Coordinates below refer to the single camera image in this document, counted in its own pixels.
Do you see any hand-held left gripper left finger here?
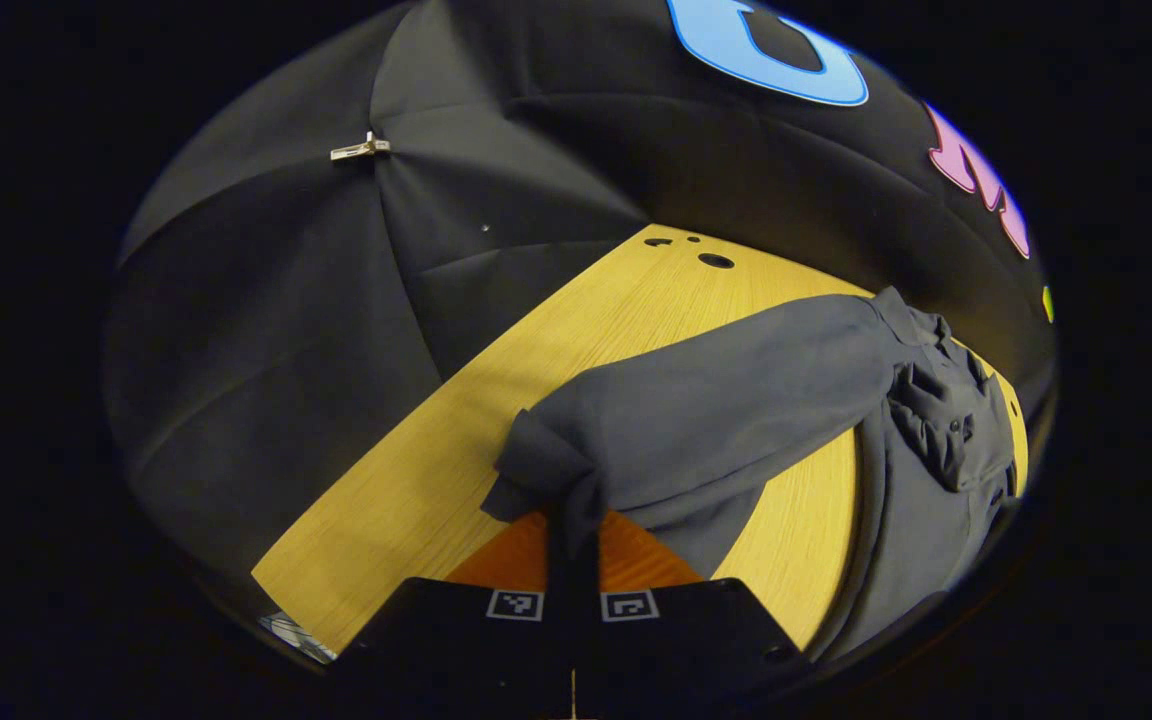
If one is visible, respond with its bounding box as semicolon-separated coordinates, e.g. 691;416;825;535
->
331;510;577;717

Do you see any black backdrop cloth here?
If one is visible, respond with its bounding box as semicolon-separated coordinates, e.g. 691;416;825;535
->
101;0;1059;601

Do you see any grey button-up shirt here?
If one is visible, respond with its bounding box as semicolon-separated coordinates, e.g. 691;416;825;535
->
481;287;1023;666

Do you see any small metal clip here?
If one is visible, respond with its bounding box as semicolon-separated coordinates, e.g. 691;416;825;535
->
330;131;392;163

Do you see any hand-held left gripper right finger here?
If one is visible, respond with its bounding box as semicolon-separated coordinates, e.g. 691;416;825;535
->
576;510;813;717

